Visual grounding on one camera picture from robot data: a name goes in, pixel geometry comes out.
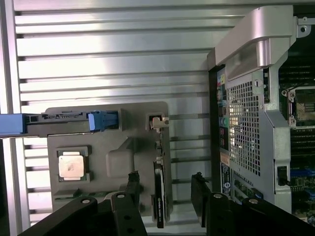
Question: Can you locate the green RAM stick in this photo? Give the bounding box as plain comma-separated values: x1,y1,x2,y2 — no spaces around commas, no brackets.
54,190,113,197

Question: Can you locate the grey parts rack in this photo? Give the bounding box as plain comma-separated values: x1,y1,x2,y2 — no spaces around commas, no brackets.
46,102,173,222

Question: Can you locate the silver CPU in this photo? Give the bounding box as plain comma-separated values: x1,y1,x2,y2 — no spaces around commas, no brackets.
58,151,86,177

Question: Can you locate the green motherboard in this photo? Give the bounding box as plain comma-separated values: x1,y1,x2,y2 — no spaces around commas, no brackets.
278,61,315,214

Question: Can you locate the blue expansion slot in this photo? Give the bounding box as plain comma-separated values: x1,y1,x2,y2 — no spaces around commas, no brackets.
290,169,315,177

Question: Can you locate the open black PC case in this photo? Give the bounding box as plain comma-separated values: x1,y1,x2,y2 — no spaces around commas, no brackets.
206,4,315,222

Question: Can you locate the hard disk in blue caddy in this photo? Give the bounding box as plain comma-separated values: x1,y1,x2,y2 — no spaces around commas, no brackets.
0,110,119,138

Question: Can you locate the CPU socket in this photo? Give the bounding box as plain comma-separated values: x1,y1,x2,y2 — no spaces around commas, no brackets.
282,87,315,128

